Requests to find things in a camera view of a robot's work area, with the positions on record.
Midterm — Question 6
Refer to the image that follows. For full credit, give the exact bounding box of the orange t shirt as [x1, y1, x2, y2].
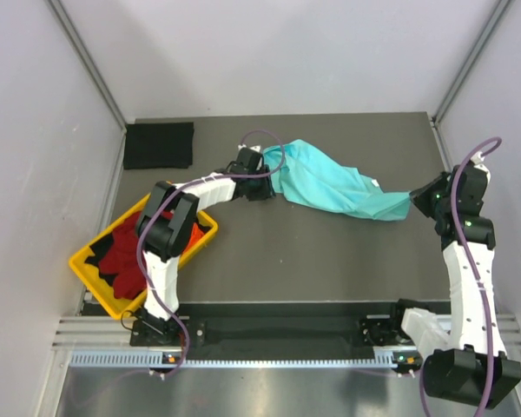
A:
[188, 222, 210, 248]

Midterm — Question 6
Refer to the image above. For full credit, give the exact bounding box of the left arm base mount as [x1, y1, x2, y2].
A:
[120, 308, 190, 349]

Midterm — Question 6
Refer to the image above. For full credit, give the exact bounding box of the aluminium frame rail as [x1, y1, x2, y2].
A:
[51, 313, 521, 351]

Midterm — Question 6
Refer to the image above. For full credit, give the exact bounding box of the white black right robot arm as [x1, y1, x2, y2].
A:
[387, 162, 521, 410]

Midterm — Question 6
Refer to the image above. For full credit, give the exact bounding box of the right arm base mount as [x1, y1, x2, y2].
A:
[359, 315, 413, 347]

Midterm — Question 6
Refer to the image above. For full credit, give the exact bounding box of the yellow plastic bin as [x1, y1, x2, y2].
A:
[69, 193, 218, 320]

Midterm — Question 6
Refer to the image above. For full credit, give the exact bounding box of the teal t shirt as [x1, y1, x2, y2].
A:
[263, 139, 411, 222]

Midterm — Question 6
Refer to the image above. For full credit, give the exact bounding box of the dark red t shirt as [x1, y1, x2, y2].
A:
[98, 211, 147, 300]

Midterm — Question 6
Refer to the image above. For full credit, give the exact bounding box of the folded black t shirt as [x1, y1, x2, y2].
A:
[122, 122, 195, 170]

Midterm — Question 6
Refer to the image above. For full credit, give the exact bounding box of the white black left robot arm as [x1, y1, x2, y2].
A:
[135, 145, 274, 345]

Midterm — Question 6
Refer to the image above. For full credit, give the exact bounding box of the black t shirt in bin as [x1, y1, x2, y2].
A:
[85, 226, 122, 287]

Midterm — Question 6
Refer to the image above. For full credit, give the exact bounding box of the grey slotted cable duct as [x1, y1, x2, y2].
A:
[69, 349, 422, 368]

